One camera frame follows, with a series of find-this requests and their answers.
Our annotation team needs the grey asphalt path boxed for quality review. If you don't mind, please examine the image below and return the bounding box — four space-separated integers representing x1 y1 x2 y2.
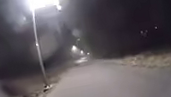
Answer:
10 46 171 97

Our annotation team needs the pale grass verge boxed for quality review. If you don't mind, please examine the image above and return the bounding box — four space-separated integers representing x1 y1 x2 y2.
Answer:
105 46 171 85
0 64 80 97

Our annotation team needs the street lamp pole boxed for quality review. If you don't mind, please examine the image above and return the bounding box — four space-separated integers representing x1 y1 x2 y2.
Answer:
25 0 81 93

